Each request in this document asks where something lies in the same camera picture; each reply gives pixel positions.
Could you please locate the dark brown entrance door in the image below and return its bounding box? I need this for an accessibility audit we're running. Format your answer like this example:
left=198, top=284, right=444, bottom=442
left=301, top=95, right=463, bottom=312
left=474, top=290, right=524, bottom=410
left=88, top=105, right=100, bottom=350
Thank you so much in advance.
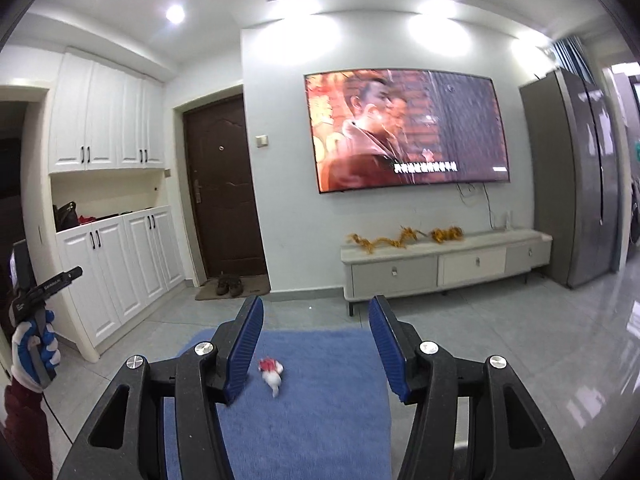
left=182, top=100, right=268, bottom=288

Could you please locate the blue curtain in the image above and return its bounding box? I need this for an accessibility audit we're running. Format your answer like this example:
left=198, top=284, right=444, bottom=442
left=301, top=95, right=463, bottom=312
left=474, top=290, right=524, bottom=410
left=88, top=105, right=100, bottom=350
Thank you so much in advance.
left=552, top=36, right=598, bottom=78

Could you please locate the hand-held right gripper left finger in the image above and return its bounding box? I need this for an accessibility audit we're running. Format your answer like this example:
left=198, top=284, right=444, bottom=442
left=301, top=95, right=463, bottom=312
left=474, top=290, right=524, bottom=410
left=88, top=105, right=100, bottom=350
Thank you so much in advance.
left=55, top=295, right=265, bottom=480

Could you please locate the white lower cabinet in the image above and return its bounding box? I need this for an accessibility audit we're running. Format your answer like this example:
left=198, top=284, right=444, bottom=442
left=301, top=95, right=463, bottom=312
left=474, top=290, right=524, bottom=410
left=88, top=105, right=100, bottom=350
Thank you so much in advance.
left=55, top=205, right=187, bottom=361

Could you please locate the white upper wall cabinet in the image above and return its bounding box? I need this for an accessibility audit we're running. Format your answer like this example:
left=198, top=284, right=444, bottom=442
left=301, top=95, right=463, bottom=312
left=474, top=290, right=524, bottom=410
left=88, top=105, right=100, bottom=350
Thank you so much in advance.
left=49, top=47, right=167, bottom=175

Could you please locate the person's left forearm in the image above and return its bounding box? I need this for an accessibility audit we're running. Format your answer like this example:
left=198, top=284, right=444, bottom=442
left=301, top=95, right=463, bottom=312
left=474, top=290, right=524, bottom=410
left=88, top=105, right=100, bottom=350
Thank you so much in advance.
left=2, top=377, right=55, bottom=480

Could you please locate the blue fluffy mat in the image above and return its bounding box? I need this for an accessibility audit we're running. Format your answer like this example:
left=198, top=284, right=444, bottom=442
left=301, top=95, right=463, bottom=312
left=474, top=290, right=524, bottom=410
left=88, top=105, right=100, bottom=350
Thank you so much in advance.
left=164, top=329, right=393, bottom=480

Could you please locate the brown doormat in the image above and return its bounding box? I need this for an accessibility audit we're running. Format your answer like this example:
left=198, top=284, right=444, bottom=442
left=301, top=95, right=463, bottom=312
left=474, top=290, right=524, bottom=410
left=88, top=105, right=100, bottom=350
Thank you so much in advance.
left=194, top=276, right=271, bottom=302

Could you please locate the long golden dragon figurine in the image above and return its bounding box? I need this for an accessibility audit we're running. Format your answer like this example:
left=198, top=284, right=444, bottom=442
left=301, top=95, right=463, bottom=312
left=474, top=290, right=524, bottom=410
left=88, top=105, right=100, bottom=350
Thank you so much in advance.
left=347, top=226, right=431, bottom=256

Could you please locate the person's left hand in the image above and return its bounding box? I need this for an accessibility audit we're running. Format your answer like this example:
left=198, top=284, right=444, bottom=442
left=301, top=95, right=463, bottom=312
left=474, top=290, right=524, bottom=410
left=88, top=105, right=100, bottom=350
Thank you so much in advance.
left=10, top=309, right=62, bottom=394

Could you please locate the wall-mounted television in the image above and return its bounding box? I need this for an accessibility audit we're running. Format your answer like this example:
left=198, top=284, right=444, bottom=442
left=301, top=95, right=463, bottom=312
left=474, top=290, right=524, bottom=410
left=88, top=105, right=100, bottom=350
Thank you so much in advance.
left=304, top=67, right=512, bottom=194

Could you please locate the white grey television stand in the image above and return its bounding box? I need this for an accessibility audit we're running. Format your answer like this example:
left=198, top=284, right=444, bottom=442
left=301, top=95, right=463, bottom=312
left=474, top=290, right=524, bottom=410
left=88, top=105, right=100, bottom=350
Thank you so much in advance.
left=340, top=228, right=554, bottom=317

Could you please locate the black bag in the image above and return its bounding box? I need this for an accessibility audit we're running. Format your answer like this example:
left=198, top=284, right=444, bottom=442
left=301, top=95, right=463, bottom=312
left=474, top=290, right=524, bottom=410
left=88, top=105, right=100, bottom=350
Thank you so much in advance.
left=52, top=201, right=79, bottom=231

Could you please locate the grey tall refrigerator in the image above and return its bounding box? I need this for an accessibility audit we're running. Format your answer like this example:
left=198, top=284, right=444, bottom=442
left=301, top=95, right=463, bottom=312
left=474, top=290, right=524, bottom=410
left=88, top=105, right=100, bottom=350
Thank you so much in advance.
left=519, top=67, right=621, bottom=289

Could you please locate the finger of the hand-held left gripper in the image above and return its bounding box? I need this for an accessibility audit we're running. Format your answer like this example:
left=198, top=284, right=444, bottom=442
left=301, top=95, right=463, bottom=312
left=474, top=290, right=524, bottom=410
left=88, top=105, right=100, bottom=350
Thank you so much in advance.
left=34, top=266, right=84, bottom=299

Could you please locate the small red white wrapper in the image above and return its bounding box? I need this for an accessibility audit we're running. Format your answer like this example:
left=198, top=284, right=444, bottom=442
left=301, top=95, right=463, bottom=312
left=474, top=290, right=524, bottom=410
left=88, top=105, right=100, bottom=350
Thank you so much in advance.
left=256, top=357, right=285, bottom=400

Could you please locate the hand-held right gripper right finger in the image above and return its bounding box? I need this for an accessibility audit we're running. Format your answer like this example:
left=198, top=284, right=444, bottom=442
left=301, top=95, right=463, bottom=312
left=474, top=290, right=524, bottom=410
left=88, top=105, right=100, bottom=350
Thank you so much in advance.
left=368, top=294, right=576, bottom=480

